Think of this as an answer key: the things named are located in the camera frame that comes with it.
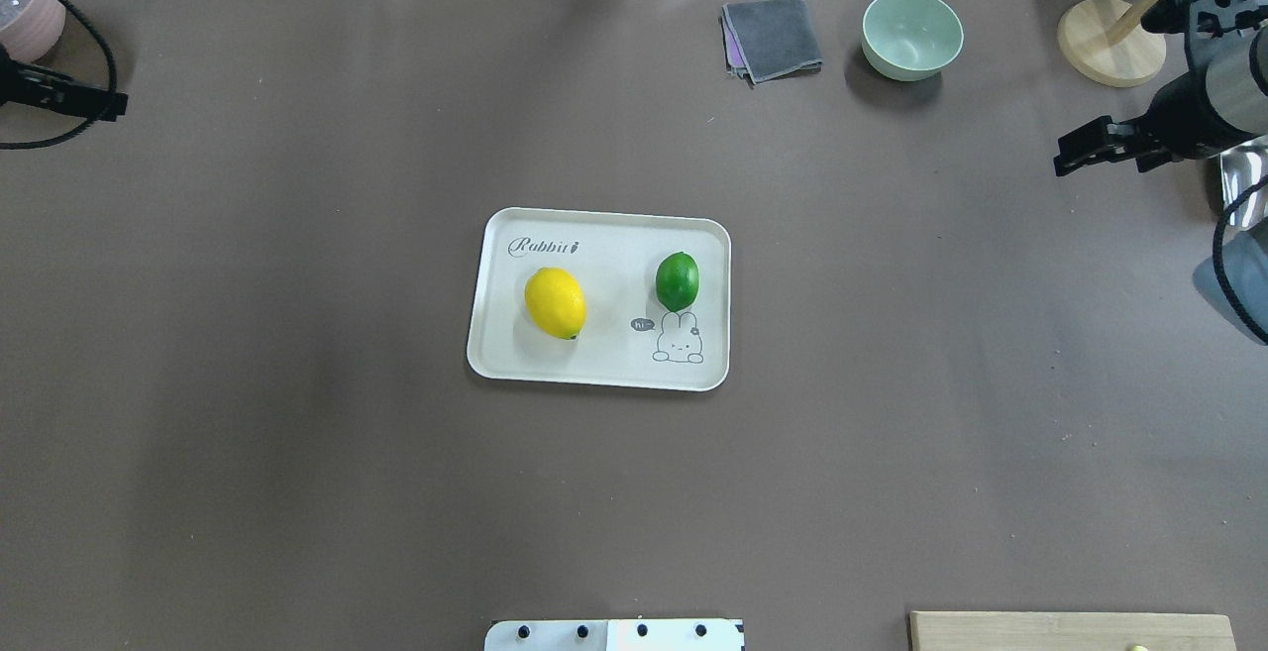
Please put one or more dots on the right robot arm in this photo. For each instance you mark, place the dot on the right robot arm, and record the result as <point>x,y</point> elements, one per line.
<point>1217,104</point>

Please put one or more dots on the pink bowl with ice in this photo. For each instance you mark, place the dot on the pink bowl with ice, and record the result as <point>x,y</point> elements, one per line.
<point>31,28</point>

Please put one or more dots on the wooden cup stand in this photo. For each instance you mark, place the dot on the wooden cup stand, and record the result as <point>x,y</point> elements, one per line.
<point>1103,40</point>

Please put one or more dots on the wooden cutting board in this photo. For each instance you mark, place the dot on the wooden cutting board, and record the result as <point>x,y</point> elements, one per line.
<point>1032,630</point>

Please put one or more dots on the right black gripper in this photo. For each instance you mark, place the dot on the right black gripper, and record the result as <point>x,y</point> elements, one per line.
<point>1185,121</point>

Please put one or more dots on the cream rabbit tray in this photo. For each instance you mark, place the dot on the cream rabbit tray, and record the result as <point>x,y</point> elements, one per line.
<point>629,339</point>

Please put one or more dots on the green lime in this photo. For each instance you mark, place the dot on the green lime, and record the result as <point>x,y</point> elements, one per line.
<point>677,282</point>

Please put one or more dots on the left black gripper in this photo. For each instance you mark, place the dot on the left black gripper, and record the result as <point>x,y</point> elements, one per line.
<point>52,94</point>

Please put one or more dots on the white camera pole mount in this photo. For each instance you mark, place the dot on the white camera pole mount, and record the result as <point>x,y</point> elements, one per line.
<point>676,633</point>

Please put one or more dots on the yellow lemon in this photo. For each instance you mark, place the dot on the yellow lemon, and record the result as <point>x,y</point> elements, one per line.
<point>555,302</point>

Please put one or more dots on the green ceramic bowl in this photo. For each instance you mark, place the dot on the green ceramic bowl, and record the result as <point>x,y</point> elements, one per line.
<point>911,40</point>

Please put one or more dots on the grey folded cloth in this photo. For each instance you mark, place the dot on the grey folded cloth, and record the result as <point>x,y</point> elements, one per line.
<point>771,39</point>

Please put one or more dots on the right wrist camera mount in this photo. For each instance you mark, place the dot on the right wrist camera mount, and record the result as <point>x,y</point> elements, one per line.
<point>1211,17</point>

